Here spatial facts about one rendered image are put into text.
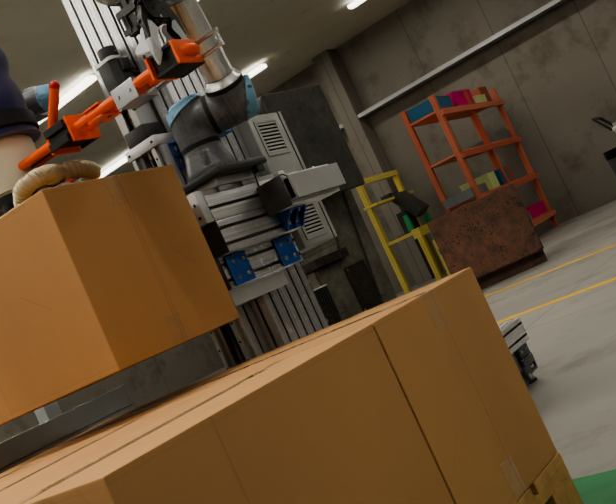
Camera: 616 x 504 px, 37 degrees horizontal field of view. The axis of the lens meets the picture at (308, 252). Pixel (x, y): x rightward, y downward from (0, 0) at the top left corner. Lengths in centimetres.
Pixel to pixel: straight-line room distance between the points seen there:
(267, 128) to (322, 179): 45
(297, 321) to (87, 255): 106
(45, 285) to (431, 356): 83
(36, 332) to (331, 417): 88
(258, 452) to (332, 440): 15
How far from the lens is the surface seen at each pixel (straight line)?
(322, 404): 132
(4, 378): 216
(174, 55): 186
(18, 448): 249
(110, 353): 188
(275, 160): 299
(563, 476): 187
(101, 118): 203
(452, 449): 156
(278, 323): 275
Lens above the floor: 63
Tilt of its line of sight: 2 degrees up
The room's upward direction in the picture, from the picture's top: 25 degrees counter-clockwise
